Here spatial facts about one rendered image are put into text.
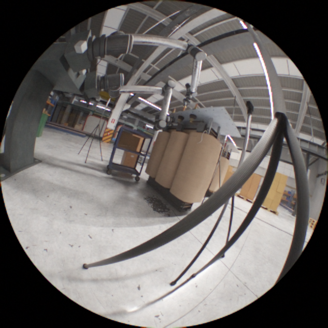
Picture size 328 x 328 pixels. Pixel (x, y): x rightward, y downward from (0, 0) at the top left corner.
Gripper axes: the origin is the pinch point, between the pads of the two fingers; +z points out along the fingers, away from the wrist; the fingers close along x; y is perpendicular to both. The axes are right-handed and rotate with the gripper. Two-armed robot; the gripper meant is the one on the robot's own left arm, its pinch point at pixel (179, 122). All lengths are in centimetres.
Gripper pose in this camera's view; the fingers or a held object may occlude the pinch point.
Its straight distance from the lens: 179.3
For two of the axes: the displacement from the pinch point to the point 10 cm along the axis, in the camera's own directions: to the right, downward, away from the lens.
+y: 1.3, -9.8, -1.3
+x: -2.4, -1.6, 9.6
